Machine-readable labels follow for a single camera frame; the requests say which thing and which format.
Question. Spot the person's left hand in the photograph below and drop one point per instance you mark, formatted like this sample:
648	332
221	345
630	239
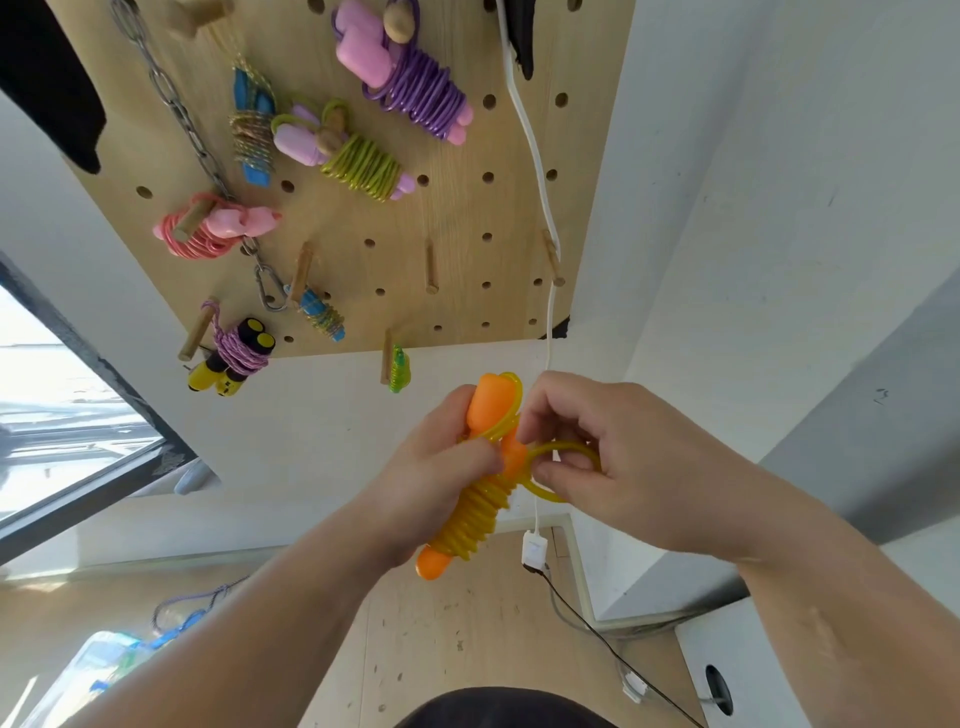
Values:
420	480

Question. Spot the person's right hand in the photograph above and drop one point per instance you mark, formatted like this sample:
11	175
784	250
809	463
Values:
652	472

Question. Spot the person's left thumb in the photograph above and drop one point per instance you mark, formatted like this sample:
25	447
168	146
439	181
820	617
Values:
476	463

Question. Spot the person's right thumb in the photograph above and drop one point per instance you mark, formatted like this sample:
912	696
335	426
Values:
561	480

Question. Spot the person's left forearm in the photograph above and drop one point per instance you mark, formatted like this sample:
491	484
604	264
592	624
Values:
255	637

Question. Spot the person's right forearm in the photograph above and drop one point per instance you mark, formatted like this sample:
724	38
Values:
847	622

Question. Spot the white adapter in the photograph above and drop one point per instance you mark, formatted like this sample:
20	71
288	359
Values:
534	550

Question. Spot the set of wooden pegs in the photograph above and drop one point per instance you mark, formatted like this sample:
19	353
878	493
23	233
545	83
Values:
431	266

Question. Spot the black shirt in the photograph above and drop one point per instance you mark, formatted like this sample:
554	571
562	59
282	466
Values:
506	711

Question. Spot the wooden pegboard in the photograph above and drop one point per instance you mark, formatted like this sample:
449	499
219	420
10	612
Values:
465	217

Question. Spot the metal carabiner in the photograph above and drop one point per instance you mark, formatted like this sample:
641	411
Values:
264	289

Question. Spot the white plastic object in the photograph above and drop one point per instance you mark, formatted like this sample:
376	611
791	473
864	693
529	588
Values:
196	477

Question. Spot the clear plastic bag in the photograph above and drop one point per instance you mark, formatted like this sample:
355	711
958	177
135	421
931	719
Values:
90	675

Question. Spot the black cloth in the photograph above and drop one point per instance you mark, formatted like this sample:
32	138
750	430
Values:
45	75

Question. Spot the black window frame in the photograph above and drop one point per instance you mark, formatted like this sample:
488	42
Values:
90	495

